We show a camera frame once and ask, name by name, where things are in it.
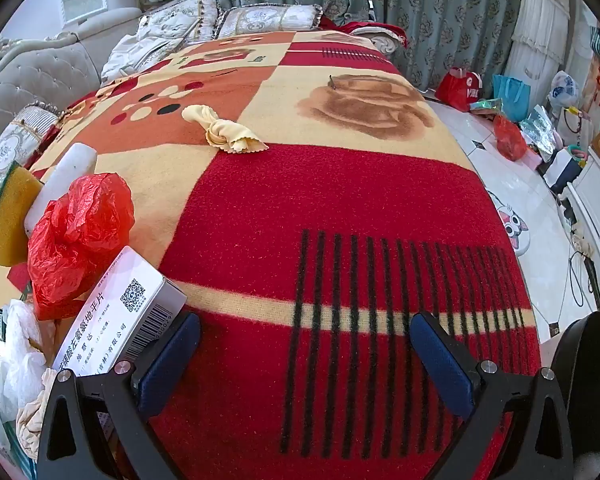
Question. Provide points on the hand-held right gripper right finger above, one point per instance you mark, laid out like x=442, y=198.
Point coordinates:
x=440, y=360

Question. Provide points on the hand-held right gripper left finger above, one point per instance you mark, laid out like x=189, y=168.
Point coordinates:
x=167, y=365

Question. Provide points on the long white medicine box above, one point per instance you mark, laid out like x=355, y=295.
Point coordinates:
x=115, y=305

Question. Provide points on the beige cloth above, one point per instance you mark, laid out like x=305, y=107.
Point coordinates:
x=30, y=420

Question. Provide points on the black trash bin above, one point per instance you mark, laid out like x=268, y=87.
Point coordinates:
x=595, y=360

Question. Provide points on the red plastic bag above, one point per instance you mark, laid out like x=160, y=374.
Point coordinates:
x=510, y=137
x=75, y=240

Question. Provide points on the white teal small box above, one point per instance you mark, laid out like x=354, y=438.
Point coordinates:
x=22, y=455

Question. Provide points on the yellow green sponge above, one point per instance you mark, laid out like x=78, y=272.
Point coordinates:
x=12, y=215

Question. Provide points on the yellow cloth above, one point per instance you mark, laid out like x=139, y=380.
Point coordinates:
x=225, y=132

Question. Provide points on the cat print stool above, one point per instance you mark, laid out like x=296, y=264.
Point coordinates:
x=512, y=222

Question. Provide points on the red orange printed blanket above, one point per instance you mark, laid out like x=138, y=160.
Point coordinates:
x=330, y=195

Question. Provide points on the pink box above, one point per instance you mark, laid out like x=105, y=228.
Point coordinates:
x=534, y=159

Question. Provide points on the white black bag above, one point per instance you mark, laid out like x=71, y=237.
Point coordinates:
x=562, y=170

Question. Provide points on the silver foil bag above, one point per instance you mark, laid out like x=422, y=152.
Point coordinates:
x=541, y=130

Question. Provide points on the colourful shiny bag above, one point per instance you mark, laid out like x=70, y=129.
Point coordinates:
x=486, y=107

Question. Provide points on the striped medallion pillow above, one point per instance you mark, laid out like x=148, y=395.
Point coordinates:
x=10, y=145

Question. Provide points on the red shopping bag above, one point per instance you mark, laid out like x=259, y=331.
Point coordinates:
x=457, y=89

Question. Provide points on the blue shopping bag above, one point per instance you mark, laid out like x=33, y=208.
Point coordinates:
x=511, y=96

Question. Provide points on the white paper bag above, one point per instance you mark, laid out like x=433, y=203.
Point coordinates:
x=577, y=121

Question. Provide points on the white blue printed plastic bag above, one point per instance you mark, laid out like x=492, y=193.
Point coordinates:
x=563, y=90

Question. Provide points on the small dark object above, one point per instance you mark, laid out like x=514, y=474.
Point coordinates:
x=332, y=82

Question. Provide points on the white quilted cushion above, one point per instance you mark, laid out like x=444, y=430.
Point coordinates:
x=140, y=57

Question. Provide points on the red fringed cloth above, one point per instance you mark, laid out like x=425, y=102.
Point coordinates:
x=375, y=30

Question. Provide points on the cream fringed pillow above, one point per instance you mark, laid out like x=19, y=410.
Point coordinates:
x=180, y=17

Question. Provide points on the white lace cover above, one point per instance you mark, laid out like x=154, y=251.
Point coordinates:
x=545, y=15

